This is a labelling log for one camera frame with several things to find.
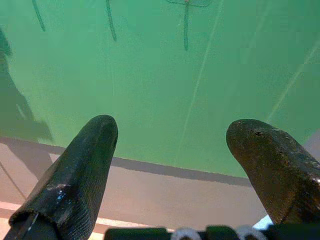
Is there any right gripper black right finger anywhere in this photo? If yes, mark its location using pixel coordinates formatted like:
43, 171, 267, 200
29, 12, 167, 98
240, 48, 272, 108
225, 118, 320, 225

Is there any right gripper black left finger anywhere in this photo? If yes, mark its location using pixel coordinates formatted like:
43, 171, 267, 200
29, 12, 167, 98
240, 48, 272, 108
3, 114, 119, 240

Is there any green wall board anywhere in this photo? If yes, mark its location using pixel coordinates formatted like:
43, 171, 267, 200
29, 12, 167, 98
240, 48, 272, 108
0, 0, 320, 180

